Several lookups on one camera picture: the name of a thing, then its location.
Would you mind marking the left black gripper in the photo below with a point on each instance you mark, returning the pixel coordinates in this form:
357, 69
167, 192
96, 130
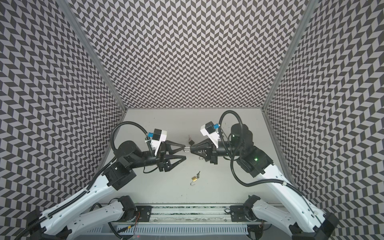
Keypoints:
163, 160

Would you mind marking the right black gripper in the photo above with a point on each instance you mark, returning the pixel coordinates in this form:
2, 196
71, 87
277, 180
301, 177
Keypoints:
212, 150

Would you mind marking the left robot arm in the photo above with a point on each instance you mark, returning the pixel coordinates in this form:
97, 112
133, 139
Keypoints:
70, 219

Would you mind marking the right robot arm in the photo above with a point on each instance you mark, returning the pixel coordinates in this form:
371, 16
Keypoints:
301, 219

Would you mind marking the black padlock top with keys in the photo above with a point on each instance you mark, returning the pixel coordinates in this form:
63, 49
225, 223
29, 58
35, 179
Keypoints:
191, 142

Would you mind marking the brass padlock with keys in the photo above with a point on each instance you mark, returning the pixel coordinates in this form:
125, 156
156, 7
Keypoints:
195, 178

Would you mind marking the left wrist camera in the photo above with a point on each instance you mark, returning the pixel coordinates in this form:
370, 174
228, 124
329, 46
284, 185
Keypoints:
155, 139

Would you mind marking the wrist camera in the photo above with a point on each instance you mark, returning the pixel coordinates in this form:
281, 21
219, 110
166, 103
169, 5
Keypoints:
155, 139
210, 130

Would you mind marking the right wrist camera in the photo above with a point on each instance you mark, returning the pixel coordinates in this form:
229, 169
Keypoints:
210, 130

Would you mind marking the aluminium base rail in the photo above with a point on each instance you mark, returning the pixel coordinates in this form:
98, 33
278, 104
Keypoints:
187, 220

